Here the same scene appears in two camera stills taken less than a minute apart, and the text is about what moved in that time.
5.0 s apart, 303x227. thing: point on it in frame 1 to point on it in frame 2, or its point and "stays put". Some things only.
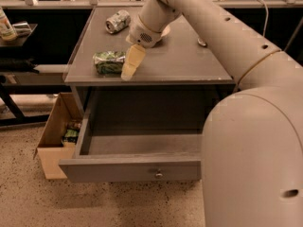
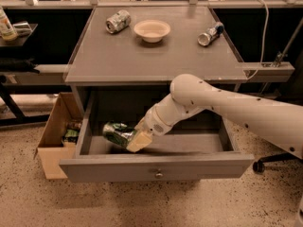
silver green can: (120, 21) stays put
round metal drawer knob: (159, 174) stays put
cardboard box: (59, 140) stays put
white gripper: (142, 32) to (153, 123)
